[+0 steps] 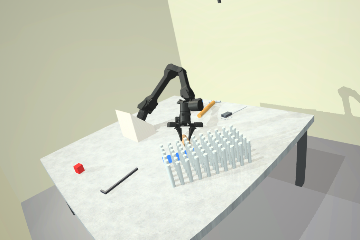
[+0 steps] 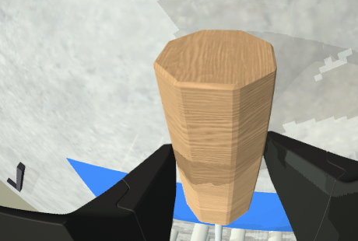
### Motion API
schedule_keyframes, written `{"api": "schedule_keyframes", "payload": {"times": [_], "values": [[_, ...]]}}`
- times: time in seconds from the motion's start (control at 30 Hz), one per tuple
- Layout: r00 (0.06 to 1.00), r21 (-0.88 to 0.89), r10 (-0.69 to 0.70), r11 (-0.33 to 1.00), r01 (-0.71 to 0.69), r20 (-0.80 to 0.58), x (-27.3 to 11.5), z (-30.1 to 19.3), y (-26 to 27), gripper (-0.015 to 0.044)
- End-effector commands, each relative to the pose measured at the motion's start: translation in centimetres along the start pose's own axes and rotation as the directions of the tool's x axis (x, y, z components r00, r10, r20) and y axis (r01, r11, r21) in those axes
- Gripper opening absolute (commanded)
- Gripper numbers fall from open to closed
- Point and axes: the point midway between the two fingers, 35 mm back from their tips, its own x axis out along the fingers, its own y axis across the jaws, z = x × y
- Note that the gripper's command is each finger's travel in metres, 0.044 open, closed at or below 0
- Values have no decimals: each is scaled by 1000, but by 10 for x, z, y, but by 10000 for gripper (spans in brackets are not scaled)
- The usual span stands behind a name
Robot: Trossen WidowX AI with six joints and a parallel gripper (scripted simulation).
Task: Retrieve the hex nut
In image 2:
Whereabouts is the dark grey l-shaped metal bar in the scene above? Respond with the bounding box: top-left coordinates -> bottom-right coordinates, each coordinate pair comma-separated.
6,162 -> 25,192

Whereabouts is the blue flat strip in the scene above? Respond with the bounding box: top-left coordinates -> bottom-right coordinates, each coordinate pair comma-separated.
67,158 -> 293,232

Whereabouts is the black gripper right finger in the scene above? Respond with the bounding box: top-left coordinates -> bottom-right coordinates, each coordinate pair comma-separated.
263,131 -> 358,241

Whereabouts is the wooden tool handle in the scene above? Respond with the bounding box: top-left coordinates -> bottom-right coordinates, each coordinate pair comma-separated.
153,29 -> 277,241

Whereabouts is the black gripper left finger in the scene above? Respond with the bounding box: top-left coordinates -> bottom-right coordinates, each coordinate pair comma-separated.
0,143 -> 176,241

